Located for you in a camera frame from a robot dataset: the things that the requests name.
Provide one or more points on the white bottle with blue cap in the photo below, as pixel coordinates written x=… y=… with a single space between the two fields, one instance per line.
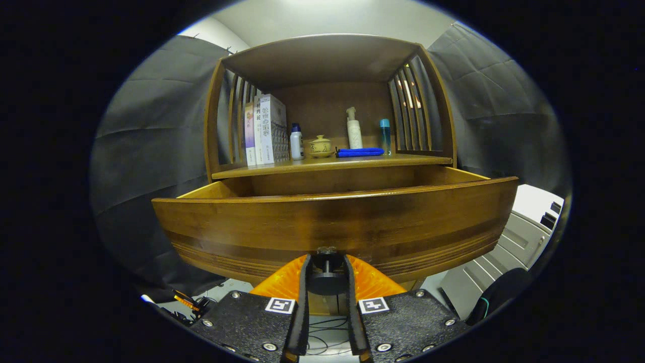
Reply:
x=297 y=146

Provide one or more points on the thin white book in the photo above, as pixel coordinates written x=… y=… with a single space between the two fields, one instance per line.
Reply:
x=258 y=131

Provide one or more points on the wooden countertop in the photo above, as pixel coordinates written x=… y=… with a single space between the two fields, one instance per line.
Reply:
x=352 y=162

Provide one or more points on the black rounded object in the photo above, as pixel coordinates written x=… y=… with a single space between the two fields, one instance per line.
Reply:
x=499 y=297

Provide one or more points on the white patterned book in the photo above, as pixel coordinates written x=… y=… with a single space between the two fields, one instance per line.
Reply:
x=274 y=131

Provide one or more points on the white pump bottle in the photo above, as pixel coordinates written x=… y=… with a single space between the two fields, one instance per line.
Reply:
x=355 y=133

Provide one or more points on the teal capped bottle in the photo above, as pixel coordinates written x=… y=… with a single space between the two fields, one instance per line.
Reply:
x=385 y=138

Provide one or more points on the blue cloth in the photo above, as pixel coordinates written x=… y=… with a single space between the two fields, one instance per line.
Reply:
x=360 y=152

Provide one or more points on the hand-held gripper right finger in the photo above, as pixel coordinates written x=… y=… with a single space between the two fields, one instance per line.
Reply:
x=351 y=302

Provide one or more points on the wooden slatted cabinet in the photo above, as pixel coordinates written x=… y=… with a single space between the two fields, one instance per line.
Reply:
x=322 y=60

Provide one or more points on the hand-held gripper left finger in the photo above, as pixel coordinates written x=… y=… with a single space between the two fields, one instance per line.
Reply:
x=304 y=302

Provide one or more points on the orange and black tool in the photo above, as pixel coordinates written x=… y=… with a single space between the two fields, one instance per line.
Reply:
x=189 y=302

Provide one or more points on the wooden drawer with black knob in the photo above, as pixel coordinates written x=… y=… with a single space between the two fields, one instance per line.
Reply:
x=327 y=222

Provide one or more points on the yellow lidded tea cup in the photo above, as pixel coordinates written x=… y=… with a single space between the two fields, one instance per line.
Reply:
x=321 y=147

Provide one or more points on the white printer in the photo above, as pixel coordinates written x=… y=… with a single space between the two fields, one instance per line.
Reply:
x=519 y=242

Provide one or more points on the purple book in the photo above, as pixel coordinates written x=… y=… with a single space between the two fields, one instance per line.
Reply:
x=250 y=136

